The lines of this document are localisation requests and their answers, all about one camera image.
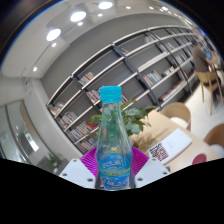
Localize grey bookshelf unit with books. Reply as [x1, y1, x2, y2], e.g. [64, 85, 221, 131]
[46, 24, 202, 155]

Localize clear blue-capped drink bottle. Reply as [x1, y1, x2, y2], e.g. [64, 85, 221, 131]
[95, 85, 134, 191]

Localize green potted plant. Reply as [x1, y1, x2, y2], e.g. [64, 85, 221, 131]
[89, 99, 158, 148]

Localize open white magazine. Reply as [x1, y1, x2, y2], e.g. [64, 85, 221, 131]
[147, 128, 193, 165]

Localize flat round red coaster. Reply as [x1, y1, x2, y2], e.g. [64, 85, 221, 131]
[191, 153, 208, 166]

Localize slatted wooden chairs group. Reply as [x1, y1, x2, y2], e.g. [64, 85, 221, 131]
[193, 61, 224, 116]

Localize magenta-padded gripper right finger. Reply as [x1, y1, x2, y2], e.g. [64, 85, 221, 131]
[129, 147, 172, 189]

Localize small leafy floor plant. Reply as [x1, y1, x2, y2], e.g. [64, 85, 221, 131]
[46, 153, 63, 170]

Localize person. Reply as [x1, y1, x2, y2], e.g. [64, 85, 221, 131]
[191, 39, 215, 73]

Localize round ceiling lights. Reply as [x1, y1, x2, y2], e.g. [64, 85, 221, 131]
[31, 0, 171, 73]

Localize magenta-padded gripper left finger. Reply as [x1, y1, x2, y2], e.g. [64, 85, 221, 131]
[58, 147, 101, 190]

